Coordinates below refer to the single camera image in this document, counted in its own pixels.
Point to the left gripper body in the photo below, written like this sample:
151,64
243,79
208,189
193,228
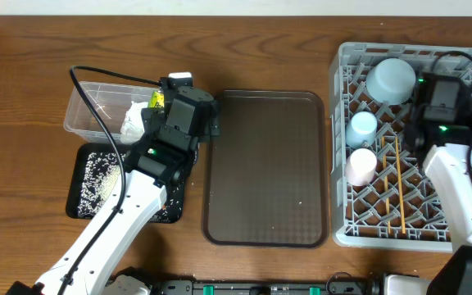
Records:
211,124

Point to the green yellow snack wrapper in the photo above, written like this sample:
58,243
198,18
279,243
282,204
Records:
157,100

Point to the white tissue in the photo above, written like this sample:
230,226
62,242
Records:
133,122

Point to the light blue cup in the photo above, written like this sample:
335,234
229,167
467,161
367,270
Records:
361,130

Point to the pink cup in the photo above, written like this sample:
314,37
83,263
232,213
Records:
360,167

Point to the wooden chopstick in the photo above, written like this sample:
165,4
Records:
385,185
399,185

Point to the light blue rice bowl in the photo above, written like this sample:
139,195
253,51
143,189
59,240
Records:
392,81

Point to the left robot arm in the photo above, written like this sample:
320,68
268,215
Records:
157,163

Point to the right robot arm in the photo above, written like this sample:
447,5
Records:
445,157

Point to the grey dishwasher rack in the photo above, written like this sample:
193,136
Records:
358,212

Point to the brown serving tray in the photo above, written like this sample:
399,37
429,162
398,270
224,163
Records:
266,174

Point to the white rice pile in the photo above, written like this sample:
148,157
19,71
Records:
96,184

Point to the black plastic tray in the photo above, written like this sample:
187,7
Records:
84,180

